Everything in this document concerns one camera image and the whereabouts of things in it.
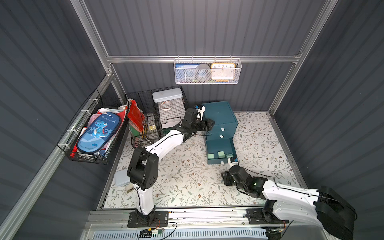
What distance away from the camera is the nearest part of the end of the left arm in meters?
0.69

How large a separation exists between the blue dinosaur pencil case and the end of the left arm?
0.33m

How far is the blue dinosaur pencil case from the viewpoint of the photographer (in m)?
0.62

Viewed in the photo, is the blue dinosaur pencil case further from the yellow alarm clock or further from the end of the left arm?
the yellow alarm clock
